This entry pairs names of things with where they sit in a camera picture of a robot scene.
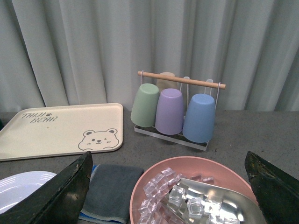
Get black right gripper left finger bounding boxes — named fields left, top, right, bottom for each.
left=0, top=151, right=93, bottom=224

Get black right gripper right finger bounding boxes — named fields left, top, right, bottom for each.
left=244, top=151, right=299, bottom=224

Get white ridged plate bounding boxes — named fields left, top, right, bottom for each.
left=0, top=171, right=56, bottom=213

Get grey blue folded cloth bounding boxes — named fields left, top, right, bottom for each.
left=79, top=164, right=143, bottom=224

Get pink bowl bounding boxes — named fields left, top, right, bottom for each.
left=129, top=156, right=257, bottom=224

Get cream bear serving tray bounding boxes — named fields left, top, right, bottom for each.
left=0, top=103, right=123, bottom=161

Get metal ice scoop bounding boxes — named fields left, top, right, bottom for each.
left=161, top=178, right=266, bottom=224

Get blue plastic cup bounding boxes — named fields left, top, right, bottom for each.
left=183, top=94, right=215, bottom=143

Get clear fake ice cubes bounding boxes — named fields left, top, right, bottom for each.
left=137, top=167, right=241, bottom=224

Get clear cup rack with wooden bar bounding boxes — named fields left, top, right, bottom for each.
left=134, top=71, right=226, bottom=151

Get green plastic cup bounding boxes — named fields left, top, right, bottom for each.
left=131, top=83, right=159, bottom=127

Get purple plastic cup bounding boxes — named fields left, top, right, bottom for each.
left=155, top=88, right=184, bottom=135

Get grey curtain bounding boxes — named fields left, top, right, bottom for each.
left=0, top=0, right=299, bottom=112

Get beige plastic cup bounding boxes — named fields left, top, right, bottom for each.
left=156, top=72, right=178, bottom=93

